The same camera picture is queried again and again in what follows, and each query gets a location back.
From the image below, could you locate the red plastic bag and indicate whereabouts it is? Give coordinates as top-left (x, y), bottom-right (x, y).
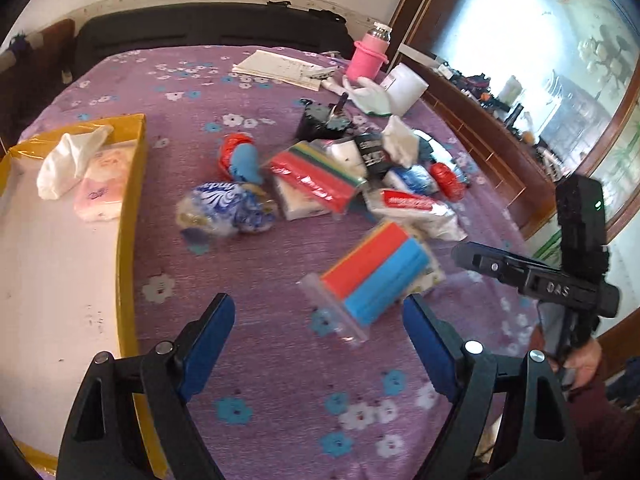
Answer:
top-left (428, 162), bottom-right (465, 202)

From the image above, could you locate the red white wipes pack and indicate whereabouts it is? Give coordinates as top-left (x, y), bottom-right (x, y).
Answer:
top-left (362, 188), bottom-right (468, 242)

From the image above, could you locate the blue red sponge pack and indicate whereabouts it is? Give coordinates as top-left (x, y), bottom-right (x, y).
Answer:
top-left (297, 220), bottom-right (445, 346)

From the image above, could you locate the blue Vinda tissue pack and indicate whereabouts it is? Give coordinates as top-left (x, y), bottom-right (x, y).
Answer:
top-left (383, 165), bottom-right (439, 196)

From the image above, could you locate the black wipes pack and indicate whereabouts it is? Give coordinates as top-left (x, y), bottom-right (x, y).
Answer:
top-left (354, 132), bottom-right (392, 179)

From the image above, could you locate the pink tissue pack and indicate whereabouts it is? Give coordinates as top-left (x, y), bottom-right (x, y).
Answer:
top-left (74, 142), bottom-right (136, 222)

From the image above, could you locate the blue Vinda plastic bag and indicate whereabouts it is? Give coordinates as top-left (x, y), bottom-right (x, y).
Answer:
top-left (176, 182), bottom-right (278, 244)

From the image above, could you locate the red multicolour sponge pack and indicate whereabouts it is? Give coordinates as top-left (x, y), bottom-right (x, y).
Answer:
top-left (266, 141), bottom-right (367, 214)

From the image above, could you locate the white fluffy towel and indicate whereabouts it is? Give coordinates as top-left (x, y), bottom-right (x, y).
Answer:
top-left (36, 125), bottom-right (113, 200)

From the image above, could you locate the clear bag of white items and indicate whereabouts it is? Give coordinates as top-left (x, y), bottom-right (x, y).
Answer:
top-left (326, 140), bottom-right (368, 178)

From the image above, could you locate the dark red sleeve forearm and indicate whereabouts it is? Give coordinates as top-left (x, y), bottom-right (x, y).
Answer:
top-left (566, 361), bottom-right (639, 479)

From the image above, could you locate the person right hand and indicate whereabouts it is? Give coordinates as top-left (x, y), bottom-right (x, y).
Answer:
top-left (550, 338), bottom-right (603, 390)

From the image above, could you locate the wooden sideboard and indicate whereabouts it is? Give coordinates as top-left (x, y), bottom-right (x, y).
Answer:
top-left (399, 54), bottom-right (555, 240)

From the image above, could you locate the yellow cardboard tray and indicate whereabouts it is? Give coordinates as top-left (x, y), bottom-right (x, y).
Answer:
top-left (1, 114), bottom-right (148, 472)

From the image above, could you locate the white crumpled cloth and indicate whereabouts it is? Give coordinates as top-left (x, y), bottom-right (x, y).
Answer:
top-left (382, 115), bottom-right (420, 168)

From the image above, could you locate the white plastic bucket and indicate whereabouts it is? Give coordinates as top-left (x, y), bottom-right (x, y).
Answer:
top-left (381, 63), bottom-right (428, 116)

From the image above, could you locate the white work glove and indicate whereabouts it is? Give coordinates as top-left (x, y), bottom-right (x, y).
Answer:
top-left (321, 76), bottom-right (393, 117)

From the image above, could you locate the purple floral tablecloth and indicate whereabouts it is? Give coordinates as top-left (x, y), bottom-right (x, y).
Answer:
top-left (16, 45), bottom-right (551, 480)

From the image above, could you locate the pink bottle with knit sleeve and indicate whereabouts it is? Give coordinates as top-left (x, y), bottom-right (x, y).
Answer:
top-left (345, 22), bottom-right (392, 82)

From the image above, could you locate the blue scrubber with red bag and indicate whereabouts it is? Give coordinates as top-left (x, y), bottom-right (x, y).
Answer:
top-left (218, 132), bottom-right (264, 185)

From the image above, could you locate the white paper notebook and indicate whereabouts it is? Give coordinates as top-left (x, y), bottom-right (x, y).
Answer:
top-left (232, 50), bottom-right (336, 91)

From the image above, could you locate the brown armchair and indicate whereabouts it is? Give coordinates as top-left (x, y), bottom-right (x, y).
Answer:
top-left (1, 18), bottom-right (75, 153)

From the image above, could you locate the black sofa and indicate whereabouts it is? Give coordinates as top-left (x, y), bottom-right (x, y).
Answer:
top-left (73, 1), bottom-right (355, 77)

